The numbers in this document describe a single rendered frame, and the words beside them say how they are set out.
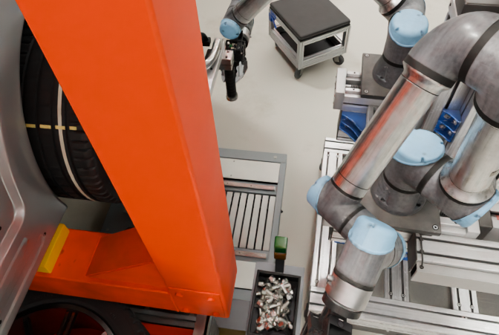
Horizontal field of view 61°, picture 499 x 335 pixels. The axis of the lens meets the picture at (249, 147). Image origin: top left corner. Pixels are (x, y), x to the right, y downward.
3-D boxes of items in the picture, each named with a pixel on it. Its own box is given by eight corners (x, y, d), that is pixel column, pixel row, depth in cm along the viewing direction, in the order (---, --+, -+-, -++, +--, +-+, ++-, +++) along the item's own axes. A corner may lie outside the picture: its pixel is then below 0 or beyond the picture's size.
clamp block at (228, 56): (209, 59, 148) (207, 47, 144) (234, 61, 147) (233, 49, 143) (206, 69, 145) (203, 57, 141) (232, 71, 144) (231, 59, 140)
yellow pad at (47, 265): (29, 226, 135) (21, 218, 131) (70, 231, 133) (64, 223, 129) (7, 267, 127) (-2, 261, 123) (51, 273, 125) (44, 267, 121)
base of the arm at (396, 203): (423, 174, 125) (434, 154, 117) (427, 219, 116) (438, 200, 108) (370, 168, 127) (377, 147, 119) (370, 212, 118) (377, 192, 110)
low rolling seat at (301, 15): (345, 65, 277) (353, 21, 250) (296, 83, 268) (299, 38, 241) (312, 30, 301) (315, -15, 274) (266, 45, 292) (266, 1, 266)
